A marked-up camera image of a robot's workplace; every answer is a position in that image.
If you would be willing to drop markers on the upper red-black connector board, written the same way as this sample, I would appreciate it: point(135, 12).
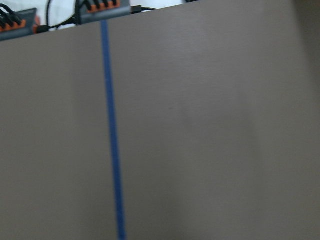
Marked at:
point(89, 11)

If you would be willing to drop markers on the red-black connector board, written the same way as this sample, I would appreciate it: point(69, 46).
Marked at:
point(89, 11)
point(17, 24)

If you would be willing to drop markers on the lower red-black connector board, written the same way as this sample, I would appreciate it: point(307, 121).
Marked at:
point(17, 24)

